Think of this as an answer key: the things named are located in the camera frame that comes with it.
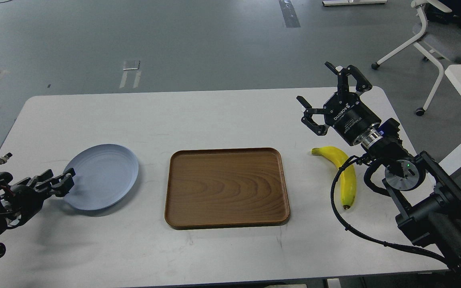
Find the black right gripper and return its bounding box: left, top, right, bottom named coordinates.
left=297, top=62, right=381, bottom=146

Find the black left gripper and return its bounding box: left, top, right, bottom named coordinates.
left=0, top=168, right=76, bottom=224

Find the light blue plate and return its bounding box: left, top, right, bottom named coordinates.
left=63, top=144, right=139, bottom=211

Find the yellow banana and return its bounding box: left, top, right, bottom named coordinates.
left=311, top=146, right=357, bottom=210

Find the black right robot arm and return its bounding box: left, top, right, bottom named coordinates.
left=297, top=62, right=461, bottom=283

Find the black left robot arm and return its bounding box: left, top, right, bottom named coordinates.
left=0, top=153, right=76, bottom=259

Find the white desk base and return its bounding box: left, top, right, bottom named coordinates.
left=322, top=0, right=388, bottom=7

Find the white office chair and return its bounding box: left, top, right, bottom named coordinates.
left=371, top=0, right=461, bottom=116

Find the brown wooden tray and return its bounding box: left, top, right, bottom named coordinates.
left=164, top=148, right=291, bottom=230

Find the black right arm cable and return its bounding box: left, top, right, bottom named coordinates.
left=330, top=155, right=447, bottom=262

